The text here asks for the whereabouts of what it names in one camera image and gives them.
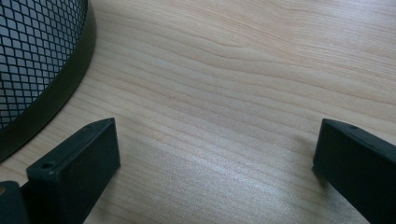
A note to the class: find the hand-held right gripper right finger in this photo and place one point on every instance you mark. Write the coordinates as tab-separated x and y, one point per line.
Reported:
361	168

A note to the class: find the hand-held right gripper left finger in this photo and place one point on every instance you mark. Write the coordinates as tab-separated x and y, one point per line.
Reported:
77	174

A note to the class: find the black mesh trash bin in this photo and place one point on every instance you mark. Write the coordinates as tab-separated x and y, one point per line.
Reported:
34	53

